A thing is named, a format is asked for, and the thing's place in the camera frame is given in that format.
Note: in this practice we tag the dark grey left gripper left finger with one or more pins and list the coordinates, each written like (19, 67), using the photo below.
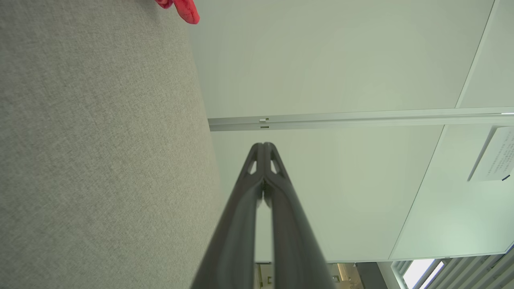
(233, 241)

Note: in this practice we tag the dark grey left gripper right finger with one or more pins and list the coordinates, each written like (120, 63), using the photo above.
(293, 249)

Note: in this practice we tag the red garment with white stripes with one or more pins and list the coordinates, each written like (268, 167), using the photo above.
(186, 10)

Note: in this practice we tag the window with blinds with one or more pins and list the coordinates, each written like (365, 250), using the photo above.
(461, 277)

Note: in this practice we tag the white paper notice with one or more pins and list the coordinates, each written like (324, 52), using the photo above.
(498, 152)

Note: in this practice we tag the grey metal post with notch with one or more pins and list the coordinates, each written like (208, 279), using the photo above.
(361, 118)

